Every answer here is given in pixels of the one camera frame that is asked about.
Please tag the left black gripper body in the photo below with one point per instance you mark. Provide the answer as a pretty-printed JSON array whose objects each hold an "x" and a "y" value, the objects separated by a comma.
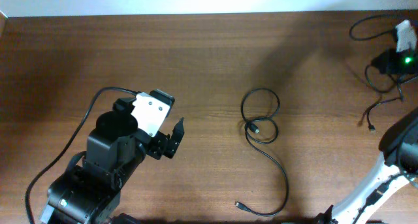
[{"x": 162, "y": 145}]

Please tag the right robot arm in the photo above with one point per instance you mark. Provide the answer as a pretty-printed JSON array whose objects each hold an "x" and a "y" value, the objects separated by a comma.
[{"x": 397, "y": 160}]

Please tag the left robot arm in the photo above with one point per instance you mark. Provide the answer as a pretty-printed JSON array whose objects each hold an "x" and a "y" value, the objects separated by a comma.
[{"x": 89, "y": 189}]

